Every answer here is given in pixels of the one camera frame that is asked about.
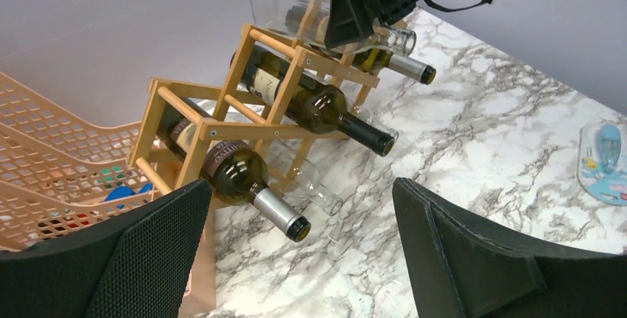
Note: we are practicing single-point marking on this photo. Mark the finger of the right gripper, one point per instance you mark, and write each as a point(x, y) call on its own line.
point(348, 22)

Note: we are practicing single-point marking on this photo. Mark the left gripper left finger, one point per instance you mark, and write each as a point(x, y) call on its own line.
point(133, 265)

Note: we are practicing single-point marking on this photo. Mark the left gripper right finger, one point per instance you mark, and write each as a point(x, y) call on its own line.
point(461, 264)

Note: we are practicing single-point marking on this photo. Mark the green wine bottle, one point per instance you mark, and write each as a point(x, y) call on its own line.
point(316, 106)
point(374, 60)
point(237, 174)

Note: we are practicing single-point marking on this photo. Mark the small clear glass bottle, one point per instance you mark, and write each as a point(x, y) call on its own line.
point(308, 20)

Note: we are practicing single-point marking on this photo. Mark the green wine bottle front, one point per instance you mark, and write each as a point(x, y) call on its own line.
point(237, 174)

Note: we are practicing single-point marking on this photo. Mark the wooden wine rack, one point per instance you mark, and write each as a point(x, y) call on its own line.
point(230, 112)

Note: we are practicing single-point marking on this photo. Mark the tall clear glass bottle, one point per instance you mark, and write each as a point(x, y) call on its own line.
point(308, 178)

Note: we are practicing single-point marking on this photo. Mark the clear bottle blue label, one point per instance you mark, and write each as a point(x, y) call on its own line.
point(602, 162)

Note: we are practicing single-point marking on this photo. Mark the blue item in organizer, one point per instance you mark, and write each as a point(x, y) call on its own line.
point(125, 191)

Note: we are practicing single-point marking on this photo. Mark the pink plastic file organizer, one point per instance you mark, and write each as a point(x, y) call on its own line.
point(57, 169)

